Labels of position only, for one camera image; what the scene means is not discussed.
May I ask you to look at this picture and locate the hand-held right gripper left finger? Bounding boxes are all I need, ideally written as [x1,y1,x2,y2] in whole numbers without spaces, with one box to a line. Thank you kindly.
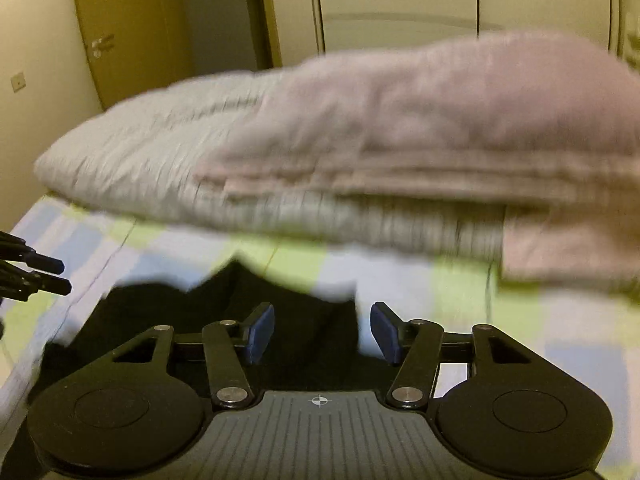
[111,302,277,409]

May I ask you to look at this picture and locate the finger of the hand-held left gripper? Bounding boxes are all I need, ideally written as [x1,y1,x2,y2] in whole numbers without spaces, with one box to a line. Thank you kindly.
[0,261,73,303]
[0,231,66,275]

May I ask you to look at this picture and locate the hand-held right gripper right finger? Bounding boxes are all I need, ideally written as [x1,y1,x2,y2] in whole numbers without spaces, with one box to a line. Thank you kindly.
[370,301,533,409]

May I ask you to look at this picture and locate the black pants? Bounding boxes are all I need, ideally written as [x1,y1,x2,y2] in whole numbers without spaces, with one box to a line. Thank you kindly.
[27,260,396,408]

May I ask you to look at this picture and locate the checkered bed sheet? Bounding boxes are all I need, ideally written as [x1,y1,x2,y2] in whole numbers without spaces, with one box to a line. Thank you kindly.
[0,192,640,480]

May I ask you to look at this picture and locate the grey striped quilt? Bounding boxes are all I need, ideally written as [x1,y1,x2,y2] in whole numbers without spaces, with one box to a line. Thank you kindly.
[32,70,506,261]

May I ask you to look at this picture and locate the pink quilt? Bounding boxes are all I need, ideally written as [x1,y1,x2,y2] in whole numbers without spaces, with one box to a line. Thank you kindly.
[195,30,640,301]

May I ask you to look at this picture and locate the yellow wooden door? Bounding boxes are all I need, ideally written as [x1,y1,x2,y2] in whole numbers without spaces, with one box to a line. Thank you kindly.
[70,0,196,111]

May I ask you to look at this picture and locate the white door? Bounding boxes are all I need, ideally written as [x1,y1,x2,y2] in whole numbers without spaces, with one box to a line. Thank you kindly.
[180,0,273,75]

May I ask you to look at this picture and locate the white wardrobe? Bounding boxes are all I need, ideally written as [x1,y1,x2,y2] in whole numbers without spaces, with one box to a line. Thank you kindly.
[257,0,640,68]

